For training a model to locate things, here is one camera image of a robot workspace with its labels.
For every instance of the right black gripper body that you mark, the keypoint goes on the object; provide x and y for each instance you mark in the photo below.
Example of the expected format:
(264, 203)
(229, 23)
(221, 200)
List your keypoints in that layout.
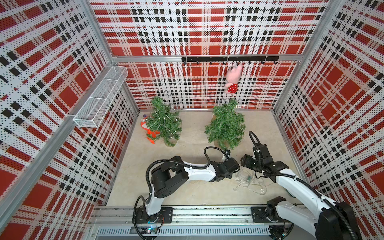
(251, 163)

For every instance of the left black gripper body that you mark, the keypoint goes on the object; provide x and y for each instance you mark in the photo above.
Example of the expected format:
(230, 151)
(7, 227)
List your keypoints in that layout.
(228, 176)

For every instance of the small green christmas tree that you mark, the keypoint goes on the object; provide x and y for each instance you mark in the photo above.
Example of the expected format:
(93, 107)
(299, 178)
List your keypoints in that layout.
(164, 121)
(228, 127)

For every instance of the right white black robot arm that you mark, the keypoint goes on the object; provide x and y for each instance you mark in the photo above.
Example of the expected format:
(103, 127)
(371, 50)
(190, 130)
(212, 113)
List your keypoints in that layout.
(322, 217)

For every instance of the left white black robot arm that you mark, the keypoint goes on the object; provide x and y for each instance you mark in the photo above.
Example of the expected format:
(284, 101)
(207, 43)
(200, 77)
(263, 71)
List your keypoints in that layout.
(164, 177)

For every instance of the red shark plush toy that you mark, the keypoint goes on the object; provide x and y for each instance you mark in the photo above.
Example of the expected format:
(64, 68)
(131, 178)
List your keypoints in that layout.
(150, 134)

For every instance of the pink pig plush toy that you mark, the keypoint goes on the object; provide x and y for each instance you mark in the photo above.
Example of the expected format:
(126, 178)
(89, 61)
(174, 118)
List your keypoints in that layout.
(232, 78)

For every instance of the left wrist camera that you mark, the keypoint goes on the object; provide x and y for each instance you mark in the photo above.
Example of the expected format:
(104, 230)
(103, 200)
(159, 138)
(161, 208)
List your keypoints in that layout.
(227, 154)

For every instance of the black wall hook rail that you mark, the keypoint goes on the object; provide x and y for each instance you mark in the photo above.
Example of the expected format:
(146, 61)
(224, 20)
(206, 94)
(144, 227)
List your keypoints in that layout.
(223, 59)

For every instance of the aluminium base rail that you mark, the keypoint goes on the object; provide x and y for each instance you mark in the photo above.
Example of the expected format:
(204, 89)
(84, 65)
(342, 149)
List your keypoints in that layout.
(226, 222)

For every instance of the white wire mesh basket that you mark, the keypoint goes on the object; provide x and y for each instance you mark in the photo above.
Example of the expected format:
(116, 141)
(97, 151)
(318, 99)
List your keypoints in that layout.
(97, 105)

